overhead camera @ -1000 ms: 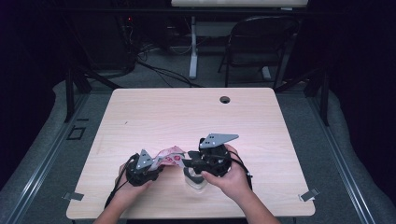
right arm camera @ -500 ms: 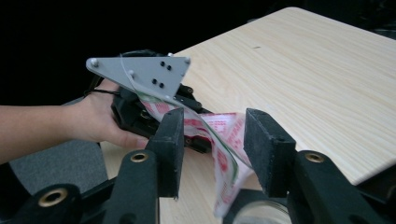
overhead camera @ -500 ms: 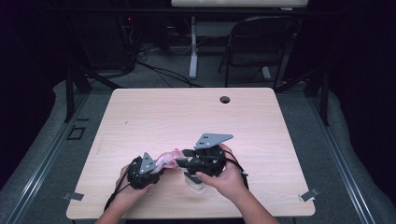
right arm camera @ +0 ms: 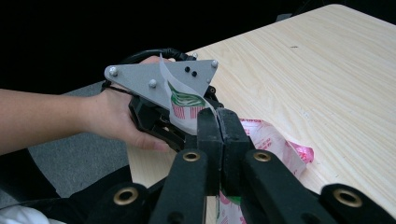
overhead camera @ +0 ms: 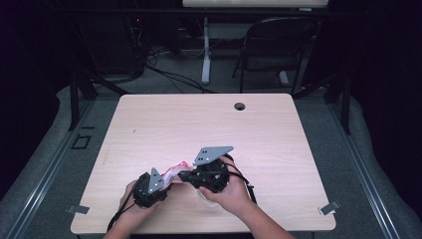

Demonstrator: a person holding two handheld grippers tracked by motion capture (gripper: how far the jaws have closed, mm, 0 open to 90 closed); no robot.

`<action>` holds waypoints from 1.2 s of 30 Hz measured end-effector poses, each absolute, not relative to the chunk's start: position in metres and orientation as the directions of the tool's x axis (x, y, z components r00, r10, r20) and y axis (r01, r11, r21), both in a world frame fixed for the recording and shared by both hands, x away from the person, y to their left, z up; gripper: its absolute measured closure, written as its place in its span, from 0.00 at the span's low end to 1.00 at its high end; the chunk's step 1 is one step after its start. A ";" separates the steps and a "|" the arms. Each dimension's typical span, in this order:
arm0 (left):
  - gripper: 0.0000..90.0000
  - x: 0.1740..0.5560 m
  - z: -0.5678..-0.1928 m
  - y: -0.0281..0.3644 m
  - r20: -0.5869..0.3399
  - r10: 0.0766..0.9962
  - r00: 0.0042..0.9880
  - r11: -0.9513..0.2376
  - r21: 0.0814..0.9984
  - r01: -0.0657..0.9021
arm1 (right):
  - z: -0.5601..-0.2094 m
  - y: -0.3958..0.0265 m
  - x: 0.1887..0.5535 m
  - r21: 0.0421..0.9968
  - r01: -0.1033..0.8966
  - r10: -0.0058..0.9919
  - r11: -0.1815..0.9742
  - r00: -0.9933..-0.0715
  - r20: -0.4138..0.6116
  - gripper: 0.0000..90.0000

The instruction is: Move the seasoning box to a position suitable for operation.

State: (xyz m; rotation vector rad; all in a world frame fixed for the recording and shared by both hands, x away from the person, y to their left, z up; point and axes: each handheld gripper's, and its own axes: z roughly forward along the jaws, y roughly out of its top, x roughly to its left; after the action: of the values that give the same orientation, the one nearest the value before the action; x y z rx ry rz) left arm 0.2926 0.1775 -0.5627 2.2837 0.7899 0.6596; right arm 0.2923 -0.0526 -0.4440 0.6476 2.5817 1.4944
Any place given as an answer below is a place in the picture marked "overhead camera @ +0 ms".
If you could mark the black tape strip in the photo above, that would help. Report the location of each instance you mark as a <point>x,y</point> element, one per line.
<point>88,127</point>

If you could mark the black tape square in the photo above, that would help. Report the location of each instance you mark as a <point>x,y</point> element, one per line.
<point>73,142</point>

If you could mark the white desk leg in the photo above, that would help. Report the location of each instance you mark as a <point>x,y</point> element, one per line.
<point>206,56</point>

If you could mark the person's right hand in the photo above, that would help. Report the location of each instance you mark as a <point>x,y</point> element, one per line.
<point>235,195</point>

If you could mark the metal floor rail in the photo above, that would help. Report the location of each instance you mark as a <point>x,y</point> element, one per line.
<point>365,179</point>
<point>43,182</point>

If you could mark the white desk foot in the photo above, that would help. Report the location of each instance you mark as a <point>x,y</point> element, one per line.
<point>283,78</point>

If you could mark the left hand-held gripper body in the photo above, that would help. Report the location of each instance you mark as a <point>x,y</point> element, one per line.
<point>146,195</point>

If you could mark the pink plastic bag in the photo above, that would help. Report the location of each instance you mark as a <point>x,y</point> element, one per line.
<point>175,171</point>

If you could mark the black folding chair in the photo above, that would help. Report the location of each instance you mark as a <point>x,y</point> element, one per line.
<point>275,40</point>

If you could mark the black metal frame stand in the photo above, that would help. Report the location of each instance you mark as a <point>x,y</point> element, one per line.
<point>74,99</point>
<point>345,99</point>

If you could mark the person's left hand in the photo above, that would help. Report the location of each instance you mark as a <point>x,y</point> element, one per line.
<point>132,212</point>

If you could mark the dark computer tower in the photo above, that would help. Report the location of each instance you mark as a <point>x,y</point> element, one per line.
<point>112,46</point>

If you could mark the white desk top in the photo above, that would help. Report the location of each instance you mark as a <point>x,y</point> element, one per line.
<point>255,3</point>

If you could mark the grey tape piece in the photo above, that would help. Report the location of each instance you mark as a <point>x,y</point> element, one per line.
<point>78,209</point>
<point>329,207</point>

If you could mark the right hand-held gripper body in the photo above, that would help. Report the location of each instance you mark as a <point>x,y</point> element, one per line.
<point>210,176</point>

